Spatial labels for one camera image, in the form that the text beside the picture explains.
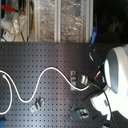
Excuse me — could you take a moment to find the white cable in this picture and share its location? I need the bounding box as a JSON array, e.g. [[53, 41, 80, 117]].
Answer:
[[0, 67, 91, 114]]

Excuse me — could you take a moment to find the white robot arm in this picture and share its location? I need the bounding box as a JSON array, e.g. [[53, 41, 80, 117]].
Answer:
[[90, 45, 128, 119]]

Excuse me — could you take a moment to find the black perforated breadboard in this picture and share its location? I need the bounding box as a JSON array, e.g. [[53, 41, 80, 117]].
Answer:
[[0, 43, 112, 128]]

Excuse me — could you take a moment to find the clear plastic storage bin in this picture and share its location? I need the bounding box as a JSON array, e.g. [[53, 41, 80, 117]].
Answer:
[[34, 0, 94, 43]]

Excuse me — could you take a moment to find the middle metal cable clip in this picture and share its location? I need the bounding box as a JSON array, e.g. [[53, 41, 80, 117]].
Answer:
[[70, 71, 77, 90]]

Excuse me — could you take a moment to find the metal cable clip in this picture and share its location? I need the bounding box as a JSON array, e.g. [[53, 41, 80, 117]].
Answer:
[[70, 71, 77, 90], [81, 75, 88, 85], [30, 97, 45, 113]]

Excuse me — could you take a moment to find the right metal cable clip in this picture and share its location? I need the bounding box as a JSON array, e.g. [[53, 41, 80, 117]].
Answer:
[[81, 75, 88, 85]]

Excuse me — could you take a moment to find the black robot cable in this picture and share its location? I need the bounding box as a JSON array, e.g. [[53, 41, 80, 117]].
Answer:
[[88, 83, 118, 128]]

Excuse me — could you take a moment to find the left metal cable clip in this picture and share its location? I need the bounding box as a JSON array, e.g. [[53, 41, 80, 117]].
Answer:
[[30, 97, 45, 113]]

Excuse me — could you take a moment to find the blue handled tool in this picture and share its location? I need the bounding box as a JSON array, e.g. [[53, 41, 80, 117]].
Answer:
[[90, 26, 98, 44]]

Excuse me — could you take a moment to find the grey metal bracket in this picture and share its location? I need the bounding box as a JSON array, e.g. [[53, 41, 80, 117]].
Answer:
[[69, 108, 89, 119]]

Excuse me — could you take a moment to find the red handled tool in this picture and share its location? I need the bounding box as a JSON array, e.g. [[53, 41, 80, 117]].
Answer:
[[1, 4, 25, 15]]

